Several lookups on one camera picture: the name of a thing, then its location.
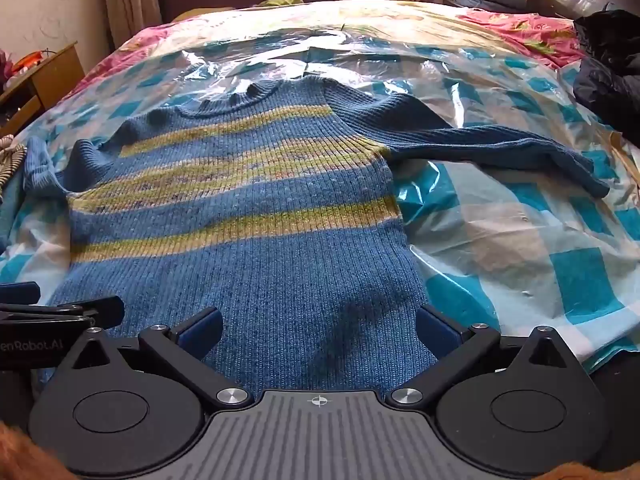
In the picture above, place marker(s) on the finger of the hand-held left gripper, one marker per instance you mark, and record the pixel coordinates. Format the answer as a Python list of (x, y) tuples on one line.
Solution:
[(20, 292), (100, 307)]

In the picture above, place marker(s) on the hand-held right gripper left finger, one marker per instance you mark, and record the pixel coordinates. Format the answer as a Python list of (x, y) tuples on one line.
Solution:
[(200, 327)]

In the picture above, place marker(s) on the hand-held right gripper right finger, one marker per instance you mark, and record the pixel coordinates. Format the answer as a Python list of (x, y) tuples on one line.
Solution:
[(437, 330)]

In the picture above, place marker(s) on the blue striped knit sweater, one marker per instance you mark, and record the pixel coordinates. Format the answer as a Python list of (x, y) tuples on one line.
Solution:
[(250, 210)]

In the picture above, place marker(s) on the pile of dark clothes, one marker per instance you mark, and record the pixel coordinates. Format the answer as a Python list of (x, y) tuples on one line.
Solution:
[(610, 60)]

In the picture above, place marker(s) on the teal towel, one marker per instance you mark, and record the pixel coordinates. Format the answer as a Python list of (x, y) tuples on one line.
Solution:
[(7, 210)]

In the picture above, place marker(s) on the clear plastic sheet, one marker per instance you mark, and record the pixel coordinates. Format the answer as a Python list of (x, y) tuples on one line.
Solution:
[(500, 240)]

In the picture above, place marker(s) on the brown patterned cloth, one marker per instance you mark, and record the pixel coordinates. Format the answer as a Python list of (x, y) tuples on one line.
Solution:
[(10, 160)]

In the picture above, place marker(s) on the wooden nightstand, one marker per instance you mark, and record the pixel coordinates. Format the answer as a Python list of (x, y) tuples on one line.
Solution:
[(55, 80)]

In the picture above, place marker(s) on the orange item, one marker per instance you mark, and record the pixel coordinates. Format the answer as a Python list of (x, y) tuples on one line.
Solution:
[(30, 62)]

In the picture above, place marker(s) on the floral checkered bed sheet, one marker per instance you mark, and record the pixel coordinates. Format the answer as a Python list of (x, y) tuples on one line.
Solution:
[(525, 25)]

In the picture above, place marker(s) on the green cloth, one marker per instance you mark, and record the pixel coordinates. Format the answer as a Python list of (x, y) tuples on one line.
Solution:
[(280, 2)]

